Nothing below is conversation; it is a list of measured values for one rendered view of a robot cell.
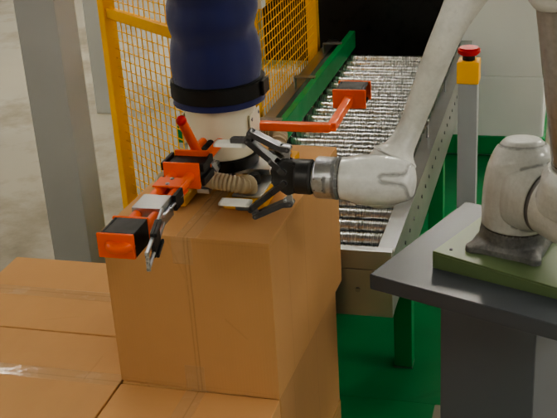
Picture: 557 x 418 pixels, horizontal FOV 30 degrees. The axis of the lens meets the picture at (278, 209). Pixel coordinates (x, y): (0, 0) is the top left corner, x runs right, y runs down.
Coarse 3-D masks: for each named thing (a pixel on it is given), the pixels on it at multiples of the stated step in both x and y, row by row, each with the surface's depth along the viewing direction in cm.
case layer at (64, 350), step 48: (0, 288) 299; (48, 288) 297; (96, 288) 296; (0, 336) 274; (48, 336) 272; (96, 336) 271; (336, 336) 298; (0, 384) 252; (48, 384) 251; (96, 384) 250; (144, 384) 249; (288, 384) 247; (336, 384) 301
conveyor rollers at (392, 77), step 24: (360, 72) 476; (384, 72) 473; (408, 72) 470; (384, 96) 440; (408, 96) 438; (312, 120) 422; (360, 120) 417; (384, 120) 414; (312, 144) 396; (336, 144) 394; (360, 144) 391; (360, 216) 333; (384, 216) 331; (360, 240) 316
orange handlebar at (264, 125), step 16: (352, 96) 266; (336, 112) 254; (272, 128) 250; (288, 128) 249; (304, 128) 248; (320, 128) 247; (336, 128) 248; (176, 176) 224; (192, 176) 223; (160, 192) 216
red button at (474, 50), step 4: (460, 48) 321; (464, 48) 320; (468, 48) 320; (472, 48) 320; (476, 48) 319; (480, 48) 321; (460, 52) 320; (464, 52) 319; (468, 52) 319; (472, 52) 318; (476, 52) 319; (464, 56) 321; (468, 56) 321; (472, 56) 321; (464, 60) 322; (468, 60) 321; (472, 60) 321
